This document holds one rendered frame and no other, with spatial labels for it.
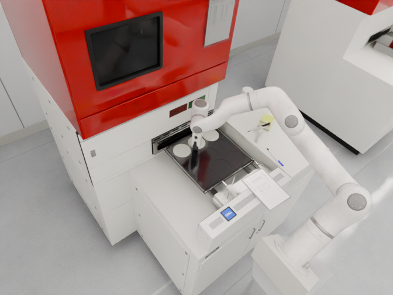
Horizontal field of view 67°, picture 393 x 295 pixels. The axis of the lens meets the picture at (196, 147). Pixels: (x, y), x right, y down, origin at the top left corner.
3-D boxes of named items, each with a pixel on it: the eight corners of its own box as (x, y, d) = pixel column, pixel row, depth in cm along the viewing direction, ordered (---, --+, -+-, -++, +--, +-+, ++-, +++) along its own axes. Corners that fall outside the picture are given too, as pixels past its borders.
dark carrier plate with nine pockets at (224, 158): (166, 148, 167) (166, 148, 166) (211, 124, 183) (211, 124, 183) (204, 190, 151) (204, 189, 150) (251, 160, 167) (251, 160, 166)
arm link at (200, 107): (205, 130, 149) (207, 118, 155) (208, 110, 139) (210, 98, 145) (189, 129, 149) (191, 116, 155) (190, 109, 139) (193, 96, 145)
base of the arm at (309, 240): (312, 272, 132) (342, 244, 128) (302, 279, 116) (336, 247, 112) (281, 239, 142) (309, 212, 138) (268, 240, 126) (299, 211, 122)
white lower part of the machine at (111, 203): (72, 185, 249) (42, 113, 188) (154, 144, 287) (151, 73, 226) (113, 251, 215) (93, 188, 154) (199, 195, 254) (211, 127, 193)
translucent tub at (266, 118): (256, 127, 175) (259, 119, 170) (261, 120, 179) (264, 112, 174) (268, 133, 172) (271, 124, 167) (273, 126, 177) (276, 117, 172)
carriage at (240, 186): (211, 201, 152) (212, 198, 149) (259, 168, 169) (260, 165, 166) (221, 212, 148) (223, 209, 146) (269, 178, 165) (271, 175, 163)
